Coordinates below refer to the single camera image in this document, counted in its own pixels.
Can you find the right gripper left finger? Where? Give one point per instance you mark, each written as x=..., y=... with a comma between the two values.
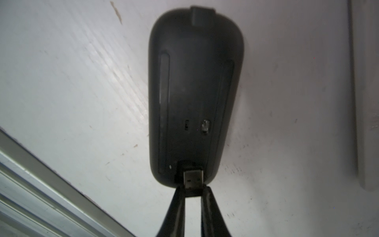
x=174, y=222

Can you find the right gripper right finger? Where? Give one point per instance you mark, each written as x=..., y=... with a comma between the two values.
x=212, y=221

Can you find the small black usb receiver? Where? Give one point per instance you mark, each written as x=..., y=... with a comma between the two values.
x=193, y=183

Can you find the black wireless mouse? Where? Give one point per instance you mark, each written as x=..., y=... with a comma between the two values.
x=194, y=64

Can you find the silver open laptop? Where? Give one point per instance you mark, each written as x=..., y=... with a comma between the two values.
x=365, y=40

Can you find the aluminium mounting rails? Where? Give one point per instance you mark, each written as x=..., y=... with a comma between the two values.
x=37, y=202

